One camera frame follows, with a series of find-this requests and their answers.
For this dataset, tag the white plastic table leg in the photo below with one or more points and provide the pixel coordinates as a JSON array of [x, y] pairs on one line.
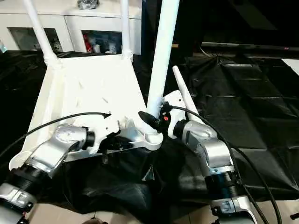
[[163, 46], [125, 28], [184, 88], [38, 28]]

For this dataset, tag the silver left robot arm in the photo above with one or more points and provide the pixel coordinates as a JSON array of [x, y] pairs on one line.
[[53, 149]]

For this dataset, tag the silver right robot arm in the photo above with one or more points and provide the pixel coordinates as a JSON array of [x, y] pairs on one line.
[[208, 144]]

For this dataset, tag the black mat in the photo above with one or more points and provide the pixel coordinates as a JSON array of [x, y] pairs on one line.
[[245, 105]]

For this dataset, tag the red bottle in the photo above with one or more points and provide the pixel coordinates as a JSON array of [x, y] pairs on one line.
[[88, 43]]

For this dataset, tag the large black case yellow label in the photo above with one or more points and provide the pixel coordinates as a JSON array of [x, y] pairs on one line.
[[191, 21]]

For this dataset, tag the grey metal bar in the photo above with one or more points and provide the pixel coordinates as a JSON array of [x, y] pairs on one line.
[[245, 46]]

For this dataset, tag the white cabinet with glass doors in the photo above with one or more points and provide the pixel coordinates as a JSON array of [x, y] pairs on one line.
[[70, 19]]

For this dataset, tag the white flat panel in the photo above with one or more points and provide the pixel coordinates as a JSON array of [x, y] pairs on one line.
[[292, 66]]

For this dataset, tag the grey curtain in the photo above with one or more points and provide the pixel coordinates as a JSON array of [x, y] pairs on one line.
[[2, 47]]

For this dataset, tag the thin black rod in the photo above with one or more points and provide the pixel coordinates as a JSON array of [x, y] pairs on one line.
[[294, 216]]

